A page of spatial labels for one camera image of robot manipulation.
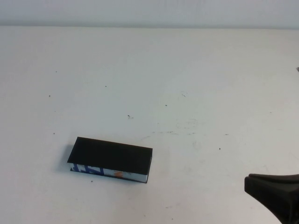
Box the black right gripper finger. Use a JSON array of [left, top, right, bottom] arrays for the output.
[[244, 174, 299, 224]]

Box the black printed glasses case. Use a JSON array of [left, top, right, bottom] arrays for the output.
[[67, 137, 154, 184]]

